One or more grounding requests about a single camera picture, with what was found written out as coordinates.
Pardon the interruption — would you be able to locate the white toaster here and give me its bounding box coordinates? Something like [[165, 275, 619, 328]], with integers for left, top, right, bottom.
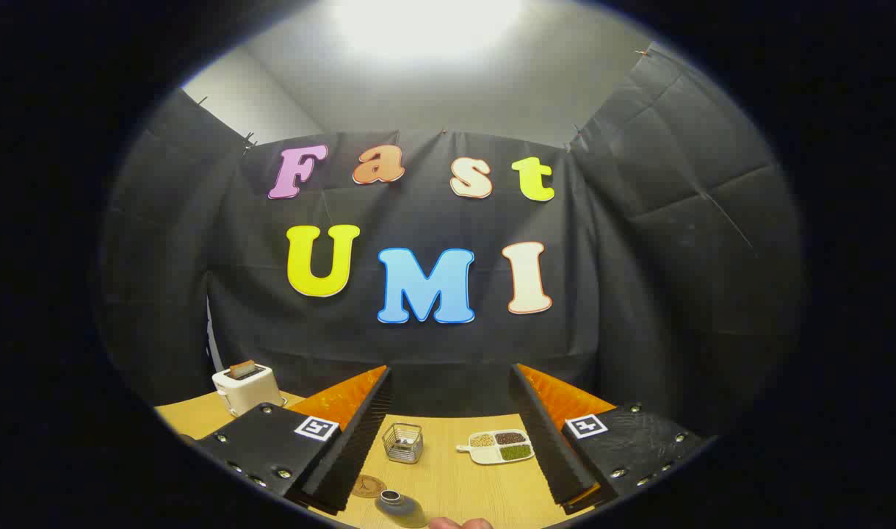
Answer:
[[212, 363, 286, 417]]

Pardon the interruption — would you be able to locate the silver juice bottle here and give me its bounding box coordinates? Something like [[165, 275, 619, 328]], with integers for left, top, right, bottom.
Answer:
[[375, 490, 428, 528]]

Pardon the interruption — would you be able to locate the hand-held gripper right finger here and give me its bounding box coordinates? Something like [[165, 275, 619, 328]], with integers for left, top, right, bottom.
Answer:
[[508, 363, 715, 515]]

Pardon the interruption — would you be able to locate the wooden table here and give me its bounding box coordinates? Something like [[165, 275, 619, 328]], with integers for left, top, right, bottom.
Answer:
[[154, 389, 592, 529]]

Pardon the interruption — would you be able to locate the metal wire basket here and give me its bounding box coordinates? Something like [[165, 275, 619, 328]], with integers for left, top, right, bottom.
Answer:
[[382, 422, 424, 464]]

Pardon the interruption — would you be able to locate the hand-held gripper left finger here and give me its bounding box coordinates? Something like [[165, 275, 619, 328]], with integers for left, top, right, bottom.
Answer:
[[195, 365, 394, 515]]

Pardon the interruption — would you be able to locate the white divided dish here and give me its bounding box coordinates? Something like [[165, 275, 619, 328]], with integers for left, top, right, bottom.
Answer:
[[456, 430, 536, 466]]

